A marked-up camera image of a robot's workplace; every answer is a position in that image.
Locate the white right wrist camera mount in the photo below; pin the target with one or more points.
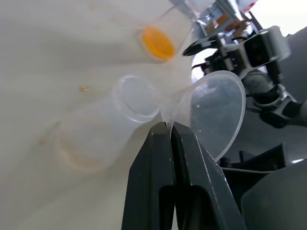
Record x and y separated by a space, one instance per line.
275 45

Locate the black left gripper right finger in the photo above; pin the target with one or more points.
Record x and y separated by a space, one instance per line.
201 191

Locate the dark grey robot torso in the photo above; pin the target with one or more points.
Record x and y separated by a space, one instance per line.
268 191

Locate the orange liquid drop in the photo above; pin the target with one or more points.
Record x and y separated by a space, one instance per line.
84 88

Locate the clear plastic funnel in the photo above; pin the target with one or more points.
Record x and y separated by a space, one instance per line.
216 107

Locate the clear beaker with orange liquid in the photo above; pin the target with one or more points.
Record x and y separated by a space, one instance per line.
158 43

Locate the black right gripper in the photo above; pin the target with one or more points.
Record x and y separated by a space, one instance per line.
230 61

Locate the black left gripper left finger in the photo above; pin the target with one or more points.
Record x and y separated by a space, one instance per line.
148 182

